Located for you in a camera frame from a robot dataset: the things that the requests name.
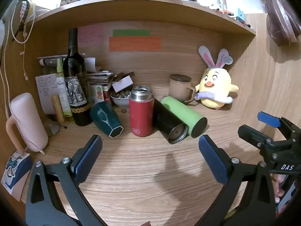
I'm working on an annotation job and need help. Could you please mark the white handwritten paper note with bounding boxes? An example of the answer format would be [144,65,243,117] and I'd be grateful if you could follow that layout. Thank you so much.
[35,74,58,115]

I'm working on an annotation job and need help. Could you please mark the brown hanging bag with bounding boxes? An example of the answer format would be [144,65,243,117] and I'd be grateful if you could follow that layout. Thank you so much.
[265,0,301,47]

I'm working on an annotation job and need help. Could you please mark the yellow tube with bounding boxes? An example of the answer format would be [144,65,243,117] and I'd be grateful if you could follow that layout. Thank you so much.
[51,95,65,123]

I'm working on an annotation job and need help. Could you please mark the wooden shelf board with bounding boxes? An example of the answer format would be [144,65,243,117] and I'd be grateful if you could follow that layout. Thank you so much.
[30,0,257,37]

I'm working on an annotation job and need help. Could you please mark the beige cord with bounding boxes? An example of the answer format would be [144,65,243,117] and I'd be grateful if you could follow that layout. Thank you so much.
[0,3,36,119]

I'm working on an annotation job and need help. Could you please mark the person's right hand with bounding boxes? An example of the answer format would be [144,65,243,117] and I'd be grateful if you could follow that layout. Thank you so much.
[270,173,287,203]

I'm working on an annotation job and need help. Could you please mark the red thermos cup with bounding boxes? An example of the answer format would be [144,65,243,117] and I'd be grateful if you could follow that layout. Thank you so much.
[128,85,154,137]

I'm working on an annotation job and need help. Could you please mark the braided bracelet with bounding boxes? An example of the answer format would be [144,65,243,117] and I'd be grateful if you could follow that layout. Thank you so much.
[12,0,31,43]

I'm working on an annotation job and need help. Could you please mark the dark teal hexagonal cup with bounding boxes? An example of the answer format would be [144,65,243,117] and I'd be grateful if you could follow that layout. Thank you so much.
[90,101,124,138]

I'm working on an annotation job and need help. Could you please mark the blue and white box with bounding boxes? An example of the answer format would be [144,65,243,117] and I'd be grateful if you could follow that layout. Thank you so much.
[1,151,32,202]

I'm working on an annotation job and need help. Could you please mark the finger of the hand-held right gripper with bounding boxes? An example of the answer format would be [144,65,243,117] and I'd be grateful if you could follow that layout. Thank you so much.
[257,111,301,142]
[237,124,274,151]

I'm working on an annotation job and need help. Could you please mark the yellow chick plush toy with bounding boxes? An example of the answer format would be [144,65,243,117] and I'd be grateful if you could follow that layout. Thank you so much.
[193,45,239,110]

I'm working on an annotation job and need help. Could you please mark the bowl of small stones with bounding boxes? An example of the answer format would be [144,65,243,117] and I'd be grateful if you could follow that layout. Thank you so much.
[110,90,131,108]

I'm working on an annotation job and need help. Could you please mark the green sticky note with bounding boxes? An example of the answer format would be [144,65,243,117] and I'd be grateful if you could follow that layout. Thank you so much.
[112,29,151,37]

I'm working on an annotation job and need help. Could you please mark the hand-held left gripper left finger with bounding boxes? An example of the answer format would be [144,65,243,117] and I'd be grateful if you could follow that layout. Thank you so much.
[25,135,109,226]

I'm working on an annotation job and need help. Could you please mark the small white card box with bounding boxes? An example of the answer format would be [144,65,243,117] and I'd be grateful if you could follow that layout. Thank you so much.
[112,75,133,92]

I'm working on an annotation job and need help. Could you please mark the green spray bottle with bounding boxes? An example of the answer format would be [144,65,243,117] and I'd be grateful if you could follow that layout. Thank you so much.
[56,58,73,118]

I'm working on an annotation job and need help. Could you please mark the beige mug with lid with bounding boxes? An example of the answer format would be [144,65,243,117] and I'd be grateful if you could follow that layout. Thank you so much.
[169,74,197,103]

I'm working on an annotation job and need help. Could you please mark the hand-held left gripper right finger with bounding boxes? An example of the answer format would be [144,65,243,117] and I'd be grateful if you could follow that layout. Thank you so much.
[198,135,277,226]

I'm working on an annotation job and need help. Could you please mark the eyeglasses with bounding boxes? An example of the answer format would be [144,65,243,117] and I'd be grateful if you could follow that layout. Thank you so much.
[48,122,68,137]

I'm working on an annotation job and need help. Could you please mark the stack of books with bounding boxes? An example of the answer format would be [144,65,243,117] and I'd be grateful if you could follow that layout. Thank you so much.
[86,70,114,104]

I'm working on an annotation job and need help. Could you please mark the black tumbler cup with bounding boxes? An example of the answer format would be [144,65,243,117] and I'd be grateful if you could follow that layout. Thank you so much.
[153,96,189,144]

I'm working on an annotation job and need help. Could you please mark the pink sticky note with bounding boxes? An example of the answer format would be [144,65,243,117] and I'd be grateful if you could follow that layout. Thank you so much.
[78,25,103,48]

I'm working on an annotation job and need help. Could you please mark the light green tumbler cup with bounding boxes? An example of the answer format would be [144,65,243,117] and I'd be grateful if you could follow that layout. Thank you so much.
[160,96,208,138]

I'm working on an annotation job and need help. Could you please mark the pink bottle with handle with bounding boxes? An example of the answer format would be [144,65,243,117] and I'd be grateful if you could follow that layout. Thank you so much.
[5,92,49,155]

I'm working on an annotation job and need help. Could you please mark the dark wine bottle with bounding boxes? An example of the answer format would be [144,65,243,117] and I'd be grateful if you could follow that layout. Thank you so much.
[62,28,93,126]

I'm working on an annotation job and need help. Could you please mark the orange sticky note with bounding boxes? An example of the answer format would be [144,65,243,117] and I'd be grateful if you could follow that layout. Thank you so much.
[109,36,162,52]

